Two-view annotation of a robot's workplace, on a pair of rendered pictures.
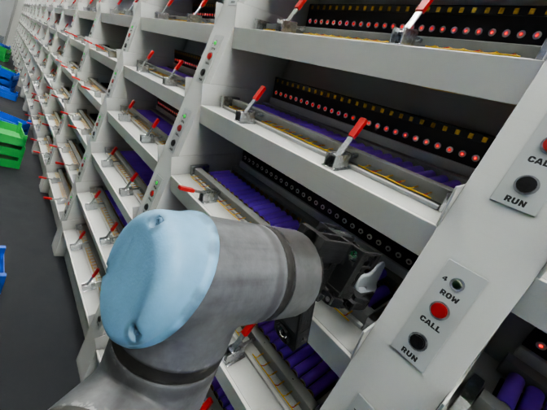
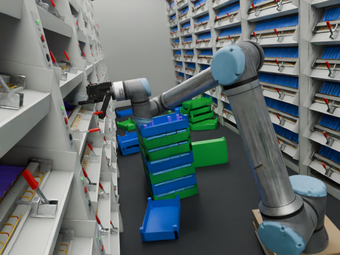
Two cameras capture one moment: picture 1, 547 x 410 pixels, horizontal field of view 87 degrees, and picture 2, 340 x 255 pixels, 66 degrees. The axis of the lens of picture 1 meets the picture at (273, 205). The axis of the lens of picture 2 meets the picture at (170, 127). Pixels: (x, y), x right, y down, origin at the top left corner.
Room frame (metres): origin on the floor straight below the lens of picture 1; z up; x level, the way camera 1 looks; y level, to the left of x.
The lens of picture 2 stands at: (1.10, 0.92, 0.99)
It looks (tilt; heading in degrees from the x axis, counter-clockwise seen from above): 18 degrees down; 219
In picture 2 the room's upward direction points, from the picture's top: 9 degrees counter-clockwise
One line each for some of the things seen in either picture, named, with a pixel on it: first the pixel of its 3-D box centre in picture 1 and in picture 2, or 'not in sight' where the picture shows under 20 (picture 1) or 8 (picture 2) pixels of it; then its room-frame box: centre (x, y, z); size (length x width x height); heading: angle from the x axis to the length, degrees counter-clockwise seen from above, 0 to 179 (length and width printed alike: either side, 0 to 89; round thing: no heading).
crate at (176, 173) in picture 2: not in sight; (168, 167); (-0.12, -0.15, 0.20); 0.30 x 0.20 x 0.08; 143
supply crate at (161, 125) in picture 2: not in sight; (161, 122); (-0.12, -0.15, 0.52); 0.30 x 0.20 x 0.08; 143
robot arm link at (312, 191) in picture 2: not in sight; (303, 200); (0.11, 0.72, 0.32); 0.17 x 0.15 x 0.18; 173
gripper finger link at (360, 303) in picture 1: (350, 293); not in sight; (0.37, -0.15, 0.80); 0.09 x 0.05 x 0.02; 134
